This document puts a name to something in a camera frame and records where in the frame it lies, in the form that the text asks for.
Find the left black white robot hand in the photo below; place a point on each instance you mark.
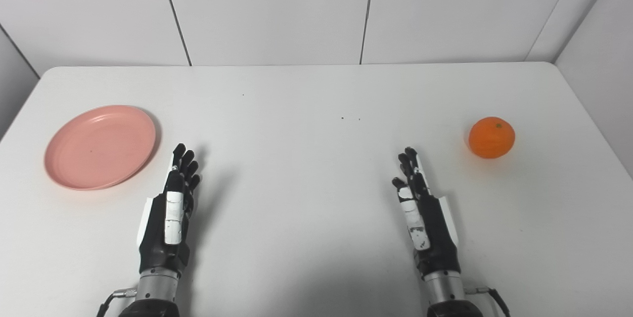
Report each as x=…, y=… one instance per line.
x=163, y=238

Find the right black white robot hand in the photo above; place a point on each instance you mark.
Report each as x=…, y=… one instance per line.
x=435, y=233

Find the orange fruit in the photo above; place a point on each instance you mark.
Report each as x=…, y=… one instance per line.
x=491, y=138

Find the pink round plate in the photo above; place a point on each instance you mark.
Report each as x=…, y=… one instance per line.
x=99, y=148

